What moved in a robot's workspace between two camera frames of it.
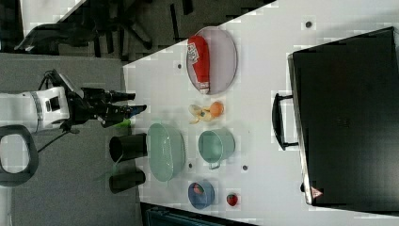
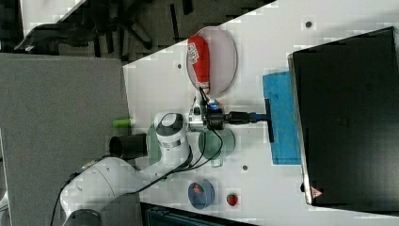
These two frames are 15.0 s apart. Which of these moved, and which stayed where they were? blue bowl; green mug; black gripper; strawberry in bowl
Moved: black gripper
Stayed: blue bowl; strawberry in bowl; green mug
